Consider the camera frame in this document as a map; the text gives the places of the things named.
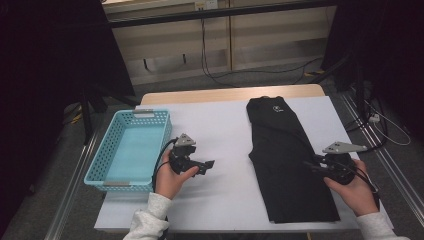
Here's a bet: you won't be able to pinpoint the black curtain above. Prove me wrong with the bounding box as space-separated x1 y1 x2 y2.
321 0 424 141
0 0 136 234

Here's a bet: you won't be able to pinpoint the aluminium floor rail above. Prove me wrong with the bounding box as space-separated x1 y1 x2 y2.
339 91 424 228
44 128 101 240

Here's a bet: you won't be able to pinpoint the person's right hand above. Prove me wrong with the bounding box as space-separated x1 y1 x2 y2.
323 159 379 218

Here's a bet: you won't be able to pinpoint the wooden table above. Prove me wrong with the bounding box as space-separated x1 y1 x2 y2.
140 83 326 106

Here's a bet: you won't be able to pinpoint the white table cover board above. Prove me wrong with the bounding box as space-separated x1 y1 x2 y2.
94 95 394 233

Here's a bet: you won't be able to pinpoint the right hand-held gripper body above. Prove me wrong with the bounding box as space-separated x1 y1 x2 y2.
314 141 368 186

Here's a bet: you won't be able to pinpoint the black metal stand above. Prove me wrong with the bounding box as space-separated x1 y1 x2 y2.
309 54 368 116
79 83 141 146

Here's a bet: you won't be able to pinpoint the person's left hand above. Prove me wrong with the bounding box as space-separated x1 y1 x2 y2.
154 149 200 200

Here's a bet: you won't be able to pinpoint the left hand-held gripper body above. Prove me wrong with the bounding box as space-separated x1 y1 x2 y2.
168 133 201 176

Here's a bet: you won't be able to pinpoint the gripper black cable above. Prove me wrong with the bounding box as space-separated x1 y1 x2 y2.
346 162 382 210
151 137 178 240

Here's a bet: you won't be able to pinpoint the white wall socket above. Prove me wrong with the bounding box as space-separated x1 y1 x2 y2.
194 0 219 10

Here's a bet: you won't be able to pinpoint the long wooden desk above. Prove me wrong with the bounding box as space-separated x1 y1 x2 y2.
101 0 338 29

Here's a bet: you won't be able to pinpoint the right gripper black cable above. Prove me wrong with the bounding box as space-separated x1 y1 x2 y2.
346 162 382 210

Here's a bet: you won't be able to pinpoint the light blue perforated basket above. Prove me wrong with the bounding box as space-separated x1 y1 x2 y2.
83 109 173 193

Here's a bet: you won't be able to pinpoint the white floor cable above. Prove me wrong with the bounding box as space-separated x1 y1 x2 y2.
364 99 412 147

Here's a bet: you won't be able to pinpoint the black floor cable bundle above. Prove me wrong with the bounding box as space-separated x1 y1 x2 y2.
344 96 389 155

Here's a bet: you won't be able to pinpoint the black hanging power cable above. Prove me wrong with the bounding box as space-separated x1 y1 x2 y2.
199 9 241 89
201 9 325 86

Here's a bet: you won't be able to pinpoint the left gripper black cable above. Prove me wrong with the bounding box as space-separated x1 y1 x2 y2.
151 137 178 240

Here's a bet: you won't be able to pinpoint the black pants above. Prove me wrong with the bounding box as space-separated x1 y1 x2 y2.
246 95 341 224

